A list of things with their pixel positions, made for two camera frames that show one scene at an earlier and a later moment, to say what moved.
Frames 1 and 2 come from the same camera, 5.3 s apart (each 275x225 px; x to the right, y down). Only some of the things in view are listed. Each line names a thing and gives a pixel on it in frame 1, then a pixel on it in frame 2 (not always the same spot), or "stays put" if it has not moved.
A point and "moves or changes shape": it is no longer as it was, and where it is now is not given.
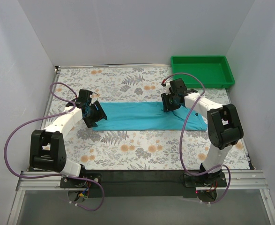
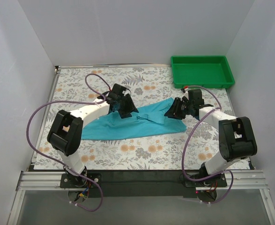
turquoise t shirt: x=148 y=116 moves or changes shape
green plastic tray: x=214 y=71 stays put
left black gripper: x=96 y=115 → x=122 y=104
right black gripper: x=167 y=103 → x=180 y=108
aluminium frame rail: x=248 y=180 stays put
